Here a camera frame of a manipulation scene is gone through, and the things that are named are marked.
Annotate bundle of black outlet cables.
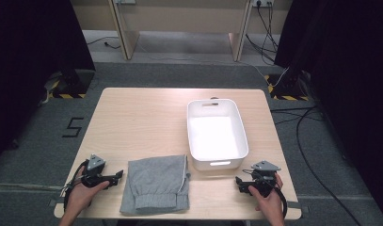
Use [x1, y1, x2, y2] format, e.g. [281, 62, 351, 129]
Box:
[245, 3, 279, 66]

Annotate light wooden desk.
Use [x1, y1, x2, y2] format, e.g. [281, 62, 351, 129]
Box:
[70, 0, 295, 62]

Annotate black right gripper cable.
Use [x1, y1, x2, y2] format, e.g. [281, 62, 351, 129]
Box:
[273, 178, 289, 219]

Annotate long black floor cable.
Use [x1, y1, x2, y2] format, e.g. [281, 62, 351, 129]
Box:
[269, 105, 363, 226]

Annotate stand base with striped tape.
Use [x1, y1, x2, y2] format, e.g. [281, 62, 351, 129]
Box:
[47, 69, 96, 100]
[263, 73, 311, 102]

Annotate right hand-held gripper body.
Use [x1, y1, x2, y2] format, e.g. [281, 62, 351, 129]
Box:
[247, 160, 281, 198]

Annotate white wall power outlet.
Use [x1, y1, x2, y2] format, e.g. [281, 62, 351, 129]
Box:
[251, 0, 275, 8]

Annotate black floor cable with plug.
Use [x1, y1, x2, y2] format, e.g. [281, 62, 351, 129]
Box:
[86, 36, 122, 51]

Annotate black curtain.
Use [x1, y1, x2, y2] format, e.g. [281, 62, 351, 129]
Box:
[273, 0, 383, 222]
[0, 0, 96, 166]

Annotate person's right hand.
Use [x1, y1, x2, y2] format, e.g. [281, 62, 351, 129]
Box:
[248, 172, 286, 220]

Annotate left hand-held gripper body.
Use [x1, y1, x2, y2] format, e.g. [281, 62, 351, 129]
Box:
[80, 153, 114, 189]

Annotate grey pants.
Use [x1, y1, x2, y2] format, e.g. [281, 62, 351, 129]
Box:
[119, 153, 192, 217]

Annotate white plastic bin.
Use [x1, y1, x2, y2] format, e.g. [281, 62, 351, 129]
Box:
[186, 98, 250, 172]

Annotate person's left hand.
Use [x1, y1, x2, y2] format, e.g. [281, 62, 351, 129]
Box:
[67, 166, 110, 217]

